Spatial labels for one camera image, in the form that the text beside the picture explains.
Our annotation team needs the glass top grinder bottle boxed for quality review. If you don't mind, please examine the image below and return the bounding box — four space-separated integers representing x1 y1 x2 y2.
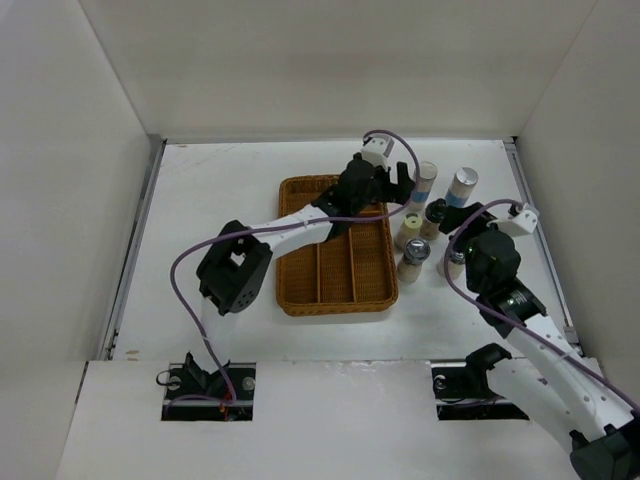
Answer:
397 238 431 283

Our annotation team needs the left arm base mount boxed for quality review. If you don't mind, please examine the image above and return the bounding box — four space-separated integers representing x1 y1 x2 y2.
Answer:
155 353 257 422

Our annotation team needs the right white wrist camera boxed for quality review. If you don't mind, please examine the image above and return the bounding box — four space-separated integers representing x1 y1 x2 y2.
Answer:
488 203 539 238

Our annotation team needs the woven brown divided basket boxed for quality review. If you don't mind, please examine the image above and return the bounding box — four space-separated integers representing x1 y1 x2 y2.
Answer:
275 174 400 318

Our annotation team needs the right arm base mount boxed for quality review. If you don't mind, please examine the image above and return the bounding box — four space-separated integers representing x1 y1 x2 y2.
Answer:
430 343 529 421

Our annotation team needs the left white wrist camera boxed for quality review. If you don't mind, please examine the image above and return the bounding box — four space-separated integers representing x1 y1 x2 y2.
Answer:
360 134 395 166

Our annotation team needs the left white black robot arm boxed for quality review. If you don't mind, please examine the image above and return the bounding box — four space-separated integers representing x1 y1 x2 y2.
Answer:
196 153 415 316

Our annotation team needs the blue label jar silver lid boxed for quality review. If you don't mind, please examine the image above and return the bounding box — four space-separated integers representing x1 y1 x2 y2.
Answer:
408 161 438 212

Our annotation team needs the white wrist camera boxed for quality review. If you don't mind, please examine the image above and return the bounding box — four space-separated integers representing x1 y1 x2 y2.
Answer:
360 134 395 166
488 203 539 238

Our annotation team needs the black knob grinder bottle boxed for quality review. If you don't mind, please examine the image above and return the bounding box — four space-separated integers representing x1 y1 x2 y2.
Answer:
420 198 447 241

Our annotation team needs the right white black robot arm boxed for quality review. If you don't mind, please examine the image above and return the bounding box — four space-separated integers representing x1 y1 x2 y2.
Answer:
439 199 639 479

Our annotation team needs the yellow lid condiment bottle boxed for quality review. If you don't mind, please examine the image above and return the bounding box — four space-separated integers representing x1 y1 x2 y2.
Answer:
394 212 423 251

